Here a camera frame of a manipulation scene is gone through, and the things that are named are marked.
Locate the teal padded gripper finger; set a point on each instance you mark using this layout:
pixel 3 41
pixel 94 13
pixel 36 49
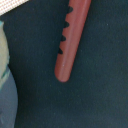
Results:
pixel 4 55

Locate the dark grey toy pot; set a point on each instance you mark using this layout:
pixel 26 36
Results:
pixel 8 102

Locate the reddish brown toy sausage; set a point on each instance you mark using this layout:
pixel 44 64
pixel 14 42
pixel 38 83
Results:
pixel 72 31

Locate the beige woven placemat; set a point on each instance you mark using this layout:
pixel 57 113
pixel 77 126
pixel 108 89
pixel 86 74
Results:
pixel 7 5

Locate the black tablecloth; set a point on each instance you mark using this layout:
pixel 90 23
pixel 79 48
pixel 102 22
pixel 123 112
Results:
pixel 96 95

